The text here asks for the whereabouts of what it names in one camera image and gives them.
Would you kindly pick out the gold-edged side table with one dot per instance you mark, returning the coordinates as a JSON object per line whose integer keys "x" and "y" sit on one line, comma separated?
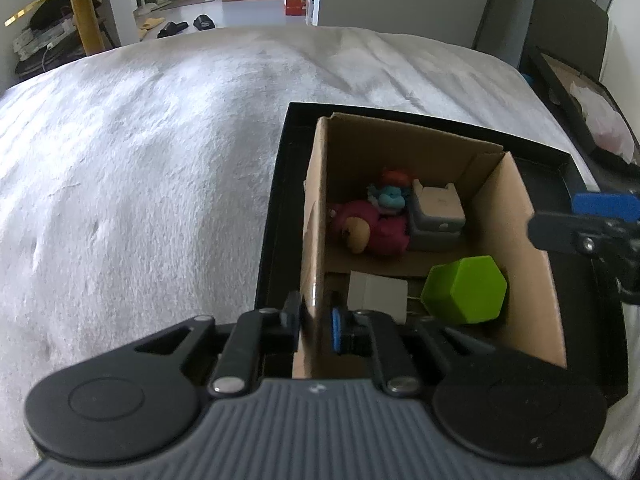
{"x": 57, "y": 31}

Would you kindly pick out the grey bunny cube toy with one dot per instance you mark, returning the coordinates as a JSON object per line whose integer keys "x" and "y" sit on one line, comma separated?
{"x": 436, "y": 217}

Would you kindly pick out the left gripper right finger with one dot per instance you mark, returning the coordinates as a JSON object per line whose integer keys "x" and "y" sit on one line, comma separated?
{"x": 374, "y": 336}

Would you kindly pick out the white bed blanket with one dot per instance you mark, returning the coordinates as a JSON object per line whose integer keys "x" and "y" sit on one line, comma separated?
{"x": 135, "y": 189}

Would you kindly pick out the red blue beer-mug figurine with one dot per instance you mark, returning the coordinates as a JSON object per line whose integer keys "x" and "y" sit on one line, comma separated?
{"x": 391, "y": 193}

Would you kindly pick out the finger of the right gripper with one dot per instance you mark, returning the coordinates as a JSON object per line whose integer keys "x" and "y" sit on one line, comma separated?
{"x": 559, "y": 232}
{"x": 625, "y": 207}

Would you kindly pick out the black slipper left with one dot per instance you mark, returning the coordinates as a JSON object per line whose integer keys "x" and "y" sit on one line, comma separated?
{"x": 172, "y": 29}

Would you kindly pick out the pink cartoon figurine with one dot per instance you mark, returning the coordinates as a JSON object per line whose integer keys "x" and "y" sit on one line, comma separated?
{"x": 359, "y": 227}

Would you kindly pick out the white plastic bag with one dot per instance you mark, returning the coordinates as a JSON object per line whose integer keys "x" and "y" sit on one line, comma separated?
{"x": 604, "y": 122}

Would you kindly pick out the white charger cube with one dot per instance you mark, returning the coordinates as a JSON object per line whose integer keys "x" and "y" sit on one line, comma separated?
{"x": 378, "y": 293}

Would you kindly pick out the brown cardboard box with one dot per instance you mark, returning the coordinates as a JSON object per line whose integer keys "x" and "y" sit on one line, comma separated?
{"x": 348, "y": 155}

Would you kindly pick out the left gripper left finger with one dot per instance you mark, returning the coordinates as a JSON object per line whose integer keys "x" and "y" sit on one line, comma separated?
{"x": 262, "y": 344}

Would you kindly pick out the black tray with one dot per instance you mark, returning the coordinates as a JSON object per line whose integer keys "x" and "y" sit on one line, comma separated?
{"x": 591, "y": 314}

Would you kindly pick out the black slipper right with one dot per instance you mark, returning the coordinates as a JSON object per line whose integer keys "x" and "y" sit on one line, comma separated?
{"x": 203, "y": 22}

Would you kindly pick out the black slipper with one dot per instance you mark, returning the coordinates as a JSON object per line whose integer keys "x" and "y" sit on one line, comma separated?
{"x": 172, "y": 29}
{"x": 203, "y": 22}

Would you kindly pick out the green hexagonal box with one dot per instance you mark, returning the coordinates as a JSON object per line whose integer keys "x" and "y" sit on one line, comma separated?
{"x": 470, "y": 290}

